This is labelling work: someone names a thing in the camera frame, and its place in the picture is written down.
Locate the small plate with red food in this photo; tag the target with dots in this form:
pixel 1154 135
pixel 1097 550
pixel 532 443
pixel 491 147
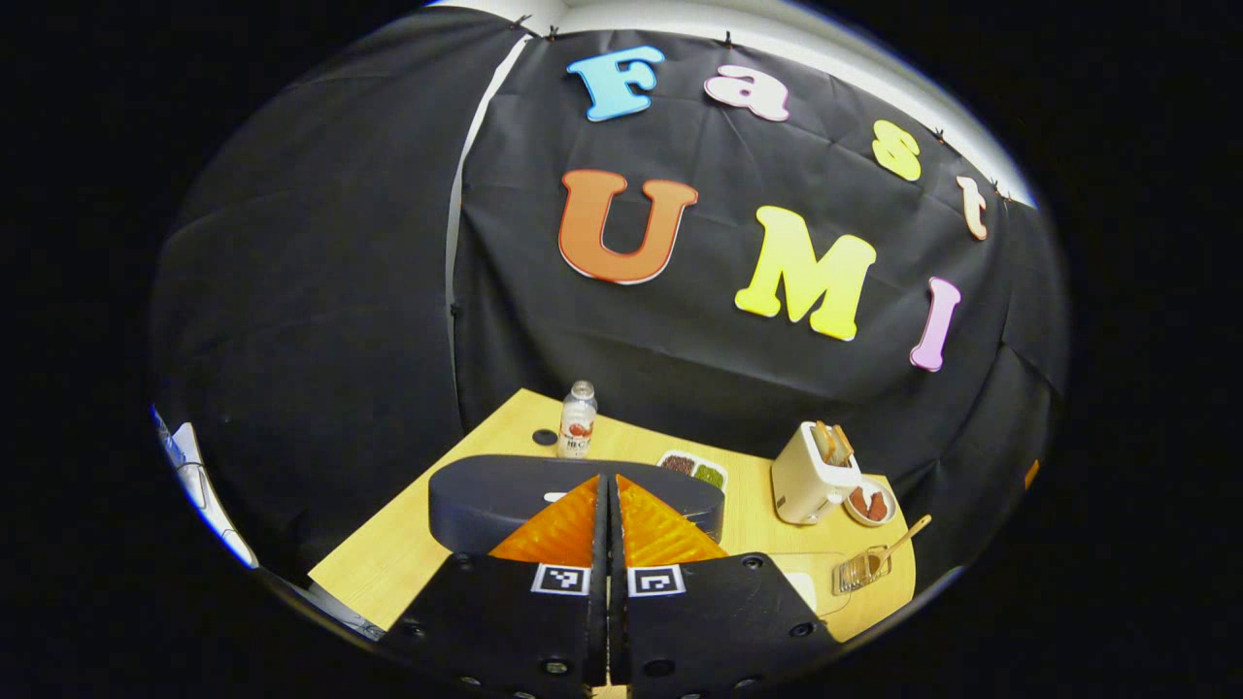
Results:
pixel 871 503

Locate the white rice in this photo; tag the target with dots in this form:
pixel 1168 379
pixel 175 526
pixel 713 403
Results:
pixel 801 590

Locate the dark blue rice cooker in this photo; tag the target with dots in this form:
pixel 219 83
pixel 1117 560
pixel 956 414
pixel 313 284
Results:
pixel 486 495

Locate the toast slice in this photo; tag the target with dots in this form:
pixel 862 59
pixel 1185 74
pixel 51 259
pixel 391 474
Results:
pixel 823 442
pixel 841 445

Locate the clear plastic bottle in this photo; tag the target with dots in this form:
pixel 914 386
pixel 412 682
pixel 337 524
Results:
pixel 577 427

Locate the white toaster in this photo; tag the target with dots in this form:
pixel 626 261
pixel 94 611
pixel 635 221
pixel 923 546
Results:
pixel 801 485

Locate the black round cap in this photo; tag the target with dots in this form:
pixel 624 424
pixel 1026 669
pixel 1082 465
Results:
pixel 545 437

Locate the black backdrop cloth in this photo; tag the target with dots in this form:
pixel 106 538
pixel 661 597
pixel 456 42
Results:
pixel 340 291

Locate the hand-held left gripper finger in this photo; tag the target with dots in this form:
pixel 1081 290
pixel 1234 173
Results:
pixel 600 582
pixel 618 582

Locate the white divided bean dish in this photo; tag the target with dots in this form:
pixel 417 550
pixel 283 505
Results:
pixel 691 470

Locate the wooden spoon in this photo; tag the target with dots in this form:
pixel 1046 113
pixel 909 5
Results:
pixel 908 534

